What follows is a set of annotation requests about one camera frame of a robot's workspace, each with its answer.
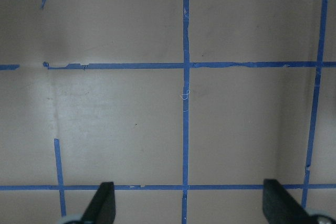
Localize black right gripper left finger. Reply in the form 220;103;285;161
80;182;116;224

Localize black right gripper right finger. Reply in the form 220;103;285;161
262;179;311;224

